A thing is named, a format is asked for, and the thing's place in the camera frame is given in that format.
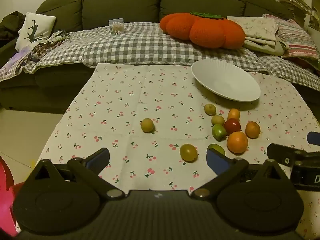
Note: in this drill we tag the dark cloth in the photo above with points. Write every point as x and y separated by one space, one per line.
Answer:
10 25

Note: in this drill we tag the orange tangerine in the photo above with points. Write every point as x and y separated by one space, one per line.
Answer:
233 114
237 142
252 129

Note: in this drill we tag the yellow-green tomato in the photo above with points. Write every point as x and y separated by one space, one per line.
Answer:
188 152

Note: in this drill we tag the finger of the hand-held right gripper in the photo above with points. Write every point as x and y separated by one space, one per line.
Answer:
280 152
313 138

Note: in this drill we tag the white pillow with dark print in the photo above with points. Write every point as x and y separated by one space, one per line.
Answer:
42 22

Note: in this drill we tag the cherry print tablecloth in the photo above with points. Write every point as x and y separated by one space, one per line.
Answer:
125 105

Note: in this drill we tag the bookshelf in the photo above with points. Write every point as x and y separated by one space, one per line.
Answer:
315 20

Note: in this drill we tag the folded beige floral cloth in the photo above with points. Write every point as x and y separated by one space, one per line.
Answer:
257 27

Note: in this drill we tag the white ribbed plate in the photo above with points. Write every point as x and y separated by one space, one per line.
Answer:
225 80

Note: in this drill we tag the clear toothpick box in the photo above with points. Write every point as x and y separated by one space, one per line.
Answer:
116 26

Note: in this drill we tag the red tomato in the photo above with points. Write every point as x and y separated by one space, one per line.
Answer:
232 125

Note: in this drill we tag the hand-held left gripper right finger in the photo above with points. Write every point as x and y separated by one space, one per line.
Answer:
217 161

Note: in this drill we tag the grey checked blanket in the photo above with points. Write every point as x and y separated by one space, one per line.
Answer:
140 45

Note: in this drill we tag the striped pillow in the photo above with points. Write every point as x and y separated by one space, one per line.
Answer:
295 37

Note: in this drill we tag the purple floral cloth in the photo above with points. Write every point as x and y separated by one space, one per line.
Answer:
37 50

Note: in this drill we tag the olive green sofa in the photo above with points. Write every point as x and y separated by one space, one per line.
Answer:
120 0

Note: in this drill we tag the orange pumpkin cushion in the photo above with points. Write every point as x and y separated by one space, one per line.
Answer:
207 32

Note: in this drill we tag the stack of papers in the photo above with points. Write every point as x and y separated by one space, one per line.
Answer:
293 2

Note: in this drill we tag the green oval fruit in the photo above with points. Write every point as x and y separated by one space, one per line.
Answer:
218 148
219 132

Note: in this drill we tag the red plastic object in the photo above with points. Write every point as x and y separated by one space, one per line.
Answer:
6 192

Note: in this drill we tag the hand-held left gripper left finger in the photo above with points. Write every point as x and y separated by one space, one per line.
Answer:
98 158

